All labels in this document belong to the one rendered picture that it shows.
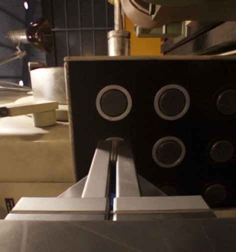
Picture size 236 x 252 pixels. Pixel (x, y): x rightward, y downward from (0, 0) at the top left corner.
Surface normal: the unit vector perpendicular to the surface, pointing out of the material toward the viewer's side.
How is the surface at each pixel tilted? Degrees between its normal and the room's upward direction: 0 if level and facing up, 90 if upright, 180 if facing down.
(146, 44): 90
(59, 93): 62
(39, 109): 145
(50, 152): 90
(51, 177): 90
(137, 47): 90
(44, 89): 51
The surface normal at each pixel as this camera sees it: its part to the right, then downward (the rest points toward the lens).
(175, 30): 0.00, 0.25
